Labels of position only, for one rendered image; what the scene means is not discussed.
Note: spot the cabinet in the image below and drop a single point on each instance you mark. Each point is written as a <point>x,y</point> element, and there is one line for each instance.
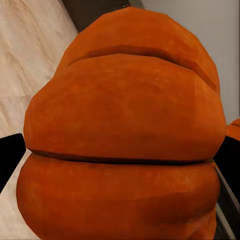
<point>83,13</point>

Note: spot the pumpkin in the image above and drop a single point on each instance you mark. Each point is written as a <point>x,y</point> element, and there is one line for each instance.
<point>233,130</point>
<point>124,134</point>

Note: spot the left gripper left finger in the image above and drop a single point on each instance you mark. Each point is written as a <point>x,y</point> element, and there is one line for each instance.
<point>12,150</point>

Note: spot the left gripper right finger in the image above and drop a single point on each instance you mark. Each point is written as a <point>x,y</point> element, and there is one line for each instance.
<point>228,162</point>

